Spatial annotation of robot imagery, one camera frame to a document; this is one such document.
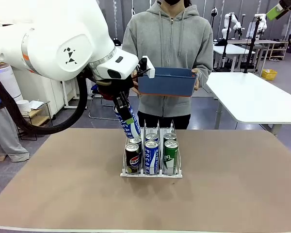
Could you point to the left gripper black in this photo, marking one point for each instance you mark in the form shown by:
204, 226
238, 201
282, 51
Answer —
118, 87

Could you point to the blue Pocari Sweat can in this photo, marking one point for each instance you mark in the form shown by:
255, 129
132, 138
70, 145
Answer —
152, 136
133, 128
151, 160

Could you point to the blue plastic basket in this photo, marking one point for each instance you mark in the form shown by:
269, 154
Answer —
167, 85

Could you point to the black Pepsi can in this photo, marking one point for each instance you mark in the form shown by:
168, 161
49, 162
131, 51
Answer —
132, 161
135, 140

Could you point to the person left forearm grey sleeve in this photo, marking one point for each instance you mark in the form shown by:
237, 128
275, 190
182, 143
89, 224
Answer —
206, 72

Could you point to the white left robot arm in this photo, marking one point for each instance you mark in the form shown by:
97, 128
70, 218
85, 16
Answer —
51, 36

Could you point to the white lab robot arm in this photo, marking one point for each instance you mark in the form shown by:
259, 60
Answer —
263, 24
226, 24

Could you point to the person right hand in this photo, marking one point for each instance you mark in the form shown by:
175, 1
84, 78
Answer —
135, 88

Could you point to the person left hand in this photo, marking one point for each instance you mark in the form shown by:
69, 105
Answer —
197, 77

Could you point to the red jacket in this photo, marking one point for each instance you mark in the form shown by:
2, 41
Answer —
105, 97

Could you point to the grey metal chair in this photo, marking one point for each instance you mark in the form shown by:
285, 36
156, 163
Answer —
104, 118

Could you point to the light wooden shelf unit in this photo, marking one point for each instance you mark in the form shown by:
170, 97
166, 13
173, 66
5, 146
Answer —
279, 48

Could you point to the black tripod stand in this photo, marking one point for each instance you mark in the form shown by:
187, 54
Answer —
226, 41
253, 43

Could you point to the white lab table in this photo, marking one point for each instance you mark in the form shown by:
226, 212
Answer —
232, 48

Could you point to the white rolling side table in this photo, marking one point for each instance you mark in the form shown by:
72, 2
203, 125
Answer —
69, 97

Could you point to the green Chilsung cider can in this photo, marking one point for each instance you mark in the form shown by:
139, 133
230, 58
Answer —
170, 136
171, 160

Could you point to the stand with white lamp head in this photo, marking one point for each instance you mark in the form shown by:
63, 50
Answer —
214, 11

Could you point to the person black trousers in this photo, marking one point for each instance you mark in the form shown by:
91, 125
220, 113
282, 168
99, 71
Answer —
182, 121

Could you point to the yellow plastic crate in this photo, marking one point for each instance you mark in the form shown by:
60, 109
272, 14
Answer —
269, 74

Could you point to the black cap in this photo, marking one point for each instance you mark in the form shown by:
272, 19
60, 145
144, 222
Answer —
117, 43

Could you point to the clear acrylic can rack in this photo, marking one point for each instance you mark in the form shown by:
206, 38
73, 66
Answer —
150, 175

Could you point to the white desk wooden top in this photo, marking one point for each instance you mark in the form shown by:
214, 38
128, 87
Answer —
48, 97

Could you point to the person grey hoodie torso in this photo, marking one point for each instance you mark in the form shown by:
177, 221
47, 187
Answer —
169, 43

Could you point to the white paper stack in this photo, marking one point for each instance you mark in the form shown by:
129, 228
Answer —
36, 104

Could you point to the white paper roll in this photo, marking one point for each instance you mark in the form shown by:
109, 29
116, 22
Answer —
24, 105

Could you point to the person black face mask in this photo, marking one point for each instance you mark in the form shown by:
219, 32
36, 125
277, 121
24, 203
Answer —
173, 2

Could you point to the white air purifier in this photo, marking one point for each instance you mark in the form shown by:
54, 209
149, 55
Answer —
9, 80

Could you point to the bystander in maroon top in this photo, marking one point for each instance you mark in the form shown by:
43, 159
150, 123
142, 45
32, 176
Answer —
4, 136

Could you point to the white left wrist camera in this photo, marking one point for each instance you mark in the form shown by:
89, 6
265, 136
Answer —
150, 70

